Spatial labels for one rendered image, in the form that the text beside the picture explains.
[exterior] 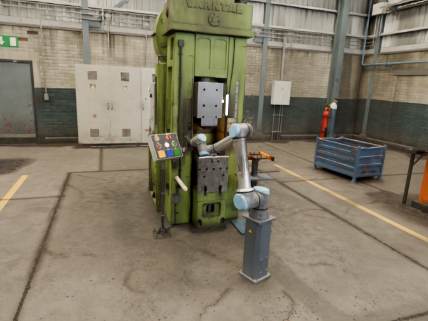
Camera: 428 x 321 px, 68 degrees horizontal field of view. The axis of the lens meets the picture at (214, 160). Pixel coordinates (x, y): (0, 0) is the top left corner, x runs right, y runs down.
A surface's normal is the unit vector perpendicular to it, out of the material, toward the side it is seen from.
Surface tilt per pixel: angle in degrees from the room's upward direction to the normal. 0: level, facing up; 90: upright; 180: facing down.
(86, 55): 90
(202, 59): 90
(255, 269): 90
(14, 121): 90
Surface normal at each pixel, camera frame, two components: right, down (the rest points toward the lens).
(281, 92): 0.32, 0.23
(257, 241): -0.11, 0.22
